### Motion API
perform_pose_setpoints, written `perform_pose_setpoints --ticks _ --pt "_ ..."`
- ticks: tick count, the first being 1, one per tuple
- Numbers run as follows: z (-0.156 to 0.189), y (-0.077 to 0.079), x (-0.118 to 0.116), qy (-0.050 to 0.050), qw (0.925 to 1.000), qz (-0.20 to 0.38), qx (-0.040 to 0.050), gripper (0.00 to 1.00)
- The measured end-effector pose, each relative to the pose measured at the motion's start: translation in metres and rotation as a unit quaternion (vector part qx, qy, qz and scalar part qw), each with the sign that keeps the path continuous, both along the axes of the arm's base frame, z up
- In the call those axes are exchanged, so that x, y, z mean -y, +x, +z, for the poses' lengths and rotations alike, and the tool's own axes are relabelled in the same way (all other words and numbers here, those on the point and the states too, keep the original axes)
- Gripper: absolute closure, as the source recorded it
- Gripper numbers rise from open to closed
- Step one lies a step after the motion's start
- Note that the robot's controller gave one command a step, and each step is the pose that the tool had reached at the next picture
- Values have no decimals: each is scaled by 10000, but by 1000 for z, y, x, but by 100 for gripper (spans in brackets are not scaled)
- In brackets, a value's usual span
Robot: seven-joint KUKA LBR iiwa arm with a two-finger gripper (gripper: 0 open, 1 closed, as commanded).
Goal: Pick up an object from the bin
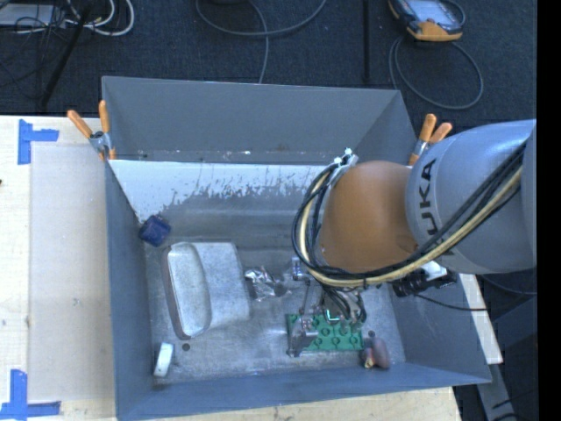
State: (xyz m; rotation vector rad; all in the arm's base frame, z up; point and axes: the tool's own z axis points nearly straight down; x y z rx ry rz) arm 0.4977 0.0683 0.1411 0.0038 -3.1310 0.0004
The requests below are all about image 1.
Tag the grey metal bin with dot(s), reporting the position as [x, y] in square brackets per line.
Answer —
[245, 121]

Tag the pale flat board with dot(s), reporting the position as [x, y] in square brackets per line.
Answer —
[70, 279]

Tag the brown toy animal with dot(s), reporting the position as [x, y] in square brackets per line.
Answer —
[378, 353]

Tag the crumpled silver foil packet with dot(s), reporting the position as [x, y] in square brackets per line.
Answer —
[263, 284]

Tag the dark blue small block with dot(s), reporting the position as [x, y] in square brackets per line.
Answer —
[154, 230]

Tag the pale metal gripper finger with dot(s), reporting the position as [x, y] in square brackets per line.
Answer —
[303, 338]
[298, 272]

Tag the dark green flat block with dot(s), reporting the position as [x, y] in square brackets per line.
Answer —
[335, 338]

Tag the black cylinder on white bracket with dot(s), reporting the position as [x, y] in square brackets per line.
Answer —
[416, 284]

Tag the small white plastic piece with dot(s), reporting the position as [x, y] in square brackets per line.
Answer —
[163, 359]

